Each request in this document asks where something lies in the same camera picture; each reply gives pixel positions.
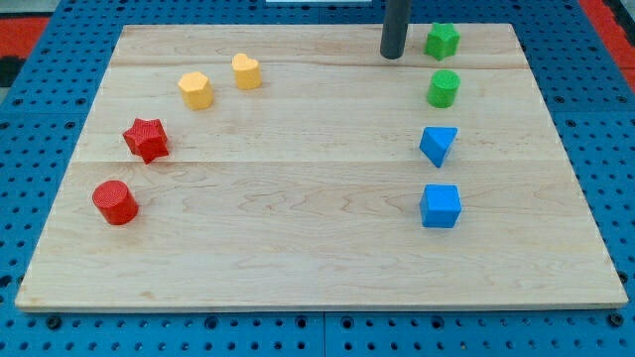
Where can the yellow heart block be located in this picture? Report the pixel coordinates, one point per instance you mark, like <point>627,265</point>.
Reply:
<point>247,72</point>

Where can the light wooden board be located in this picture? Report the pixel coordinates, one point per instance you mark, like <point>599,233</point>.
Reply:
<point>304,193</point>

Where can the blue triangle block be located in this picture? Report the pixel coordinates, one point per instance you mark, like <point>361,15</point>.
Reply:
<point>436,143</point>

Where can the blue cube block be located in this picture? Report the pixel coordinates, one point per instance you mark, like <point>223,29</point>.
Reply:
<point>440,205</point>

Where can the yellow pentagon block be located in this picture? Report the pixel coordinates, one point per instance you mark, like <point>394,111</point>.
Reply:
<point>196,90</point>

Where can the green cylinder block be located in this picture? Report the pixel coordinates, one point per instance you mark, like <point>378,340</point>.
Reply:
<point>443,88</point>

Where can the red star block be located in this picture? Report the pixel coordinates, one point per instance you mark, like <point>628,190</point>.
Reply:
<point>147,139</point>

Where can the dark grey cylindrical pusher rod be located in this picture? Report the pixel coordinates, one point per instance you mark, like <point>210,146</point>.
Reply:
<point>395,28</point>

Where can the green star block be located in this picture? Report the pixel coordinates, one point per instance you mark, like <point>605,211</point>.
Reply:
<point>442,41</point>

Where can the red cylinder block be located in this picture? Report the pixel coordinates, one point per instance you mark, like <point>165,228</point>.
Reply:
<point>115,201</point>

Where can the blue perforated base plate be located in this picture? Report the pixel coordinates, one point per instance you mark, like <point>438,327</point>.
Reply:
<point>590,101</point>

